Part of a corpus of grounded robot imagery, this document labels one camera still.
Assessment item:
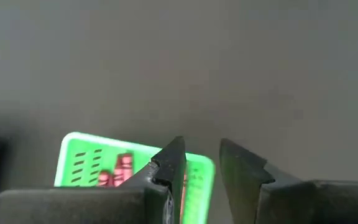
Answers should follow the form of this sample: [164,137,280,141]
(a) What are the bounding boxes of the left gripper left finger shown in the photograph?
[0,136,188,224]

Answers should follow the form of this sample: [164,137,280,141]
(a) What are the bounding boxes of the pink crayon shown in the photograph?
[112,152,135,187]
[180,172,188,223]
[96,170,115,188]

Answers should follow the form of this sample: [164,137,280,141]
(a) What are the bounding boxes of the green plastic basket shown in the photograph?
[53,131,216,224]

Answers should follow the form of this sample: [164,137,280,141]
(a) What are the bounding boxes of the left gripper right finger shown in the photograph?
[219,138,358,224]

